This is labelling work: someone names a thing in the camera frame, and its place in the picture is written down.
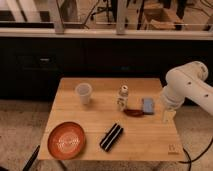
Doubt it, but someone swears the cardboard box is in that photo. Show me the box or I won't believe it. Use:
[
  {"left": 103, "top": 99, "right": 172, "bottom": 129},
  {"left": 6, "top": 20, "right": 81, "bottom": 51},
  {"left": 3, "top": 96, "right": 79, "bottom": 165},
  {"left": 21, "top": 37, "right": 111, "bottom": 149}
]
[{"left": 142, "top": 4, "right": 183, "bottom": 30}]

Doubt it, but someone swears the small clear plastic bottle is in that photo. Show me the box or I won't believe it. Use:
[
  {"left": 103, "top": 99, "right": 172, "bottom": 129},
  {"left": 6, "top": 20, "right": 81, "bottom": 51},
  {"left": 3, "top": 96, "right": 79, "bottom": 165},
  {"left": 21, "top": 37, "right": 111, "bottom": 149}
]
[{"left": 117, "top": 85, "right": 128, "bottom": 111}]

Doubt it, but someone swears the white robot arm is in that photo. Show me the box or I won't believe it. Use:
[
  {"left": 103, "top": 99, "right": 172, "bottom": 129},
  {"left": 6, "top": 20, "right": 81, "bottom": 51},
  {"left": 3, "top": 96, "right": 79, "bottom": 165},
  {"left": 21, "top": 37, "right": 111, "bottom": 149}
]
[{"left": 160, "top": 61, "right": 213, "bottom": 123}]

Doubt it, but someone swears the black cable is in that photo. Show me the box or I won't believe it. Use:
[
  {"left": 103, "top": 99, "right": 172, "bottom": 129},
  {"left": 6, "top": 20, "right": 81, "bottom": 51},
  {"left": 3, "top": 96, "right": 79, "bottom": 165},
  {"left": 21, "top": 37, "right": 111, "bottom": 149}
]
[{"left": 179, "top": 136, "right": 213, "bottom": 171}]

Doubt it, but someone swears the translucent plastic cup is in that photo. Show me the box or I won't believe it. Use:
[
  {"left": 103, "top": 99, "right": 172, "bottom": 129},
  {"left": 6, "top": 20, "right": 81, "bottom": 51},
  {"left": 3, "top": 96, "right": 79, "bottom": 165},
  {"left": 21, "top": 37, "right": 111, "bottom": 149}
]
[{"left": 75, "top": 83, "right": 92, "bottom": 105}]

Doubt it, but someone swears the orange ribbed bowl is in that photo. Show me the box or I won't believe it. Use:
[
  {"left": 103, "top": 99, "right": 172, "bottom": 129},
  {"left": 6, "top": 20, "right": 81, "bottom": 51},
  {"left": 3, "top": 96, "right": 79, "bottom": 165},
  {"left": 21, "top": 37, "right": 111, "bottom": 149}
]
[{"left": 47, "top": 122, "right": 86, "bottom": 160}]

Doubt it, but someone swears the wooden table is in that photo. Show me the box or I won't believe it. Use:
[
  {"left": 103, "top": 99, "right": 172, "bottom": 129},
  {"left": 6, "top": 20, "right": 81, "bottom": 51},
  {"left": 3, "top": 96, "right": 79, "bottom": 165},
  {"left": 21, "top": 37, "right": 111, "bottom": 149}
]
[{"left": 38, "top": 78, "right": 184, "bottom": 161}]

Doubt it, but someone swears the blue sponge block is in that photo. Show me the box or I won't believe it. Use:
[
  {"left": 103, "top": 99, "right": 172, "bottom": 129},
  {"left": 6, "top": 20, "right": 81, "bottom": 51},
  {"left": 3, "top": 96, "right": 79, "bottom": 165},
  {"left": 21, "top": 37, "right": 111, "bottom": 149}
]
[{"left": 142, "top": 98, "right": 154, "bottom": 115}]

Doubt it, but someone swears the small dark red dish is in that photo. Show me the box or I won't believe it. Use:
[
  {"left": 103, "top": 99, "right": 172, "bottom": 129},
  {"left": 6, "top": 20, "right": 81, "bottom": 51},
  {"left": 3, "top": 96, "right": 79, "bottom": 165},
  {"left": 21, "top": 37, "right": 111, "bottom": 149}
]
[{"left": 124, "top": 109, "right": 143, "bottom": 117}]

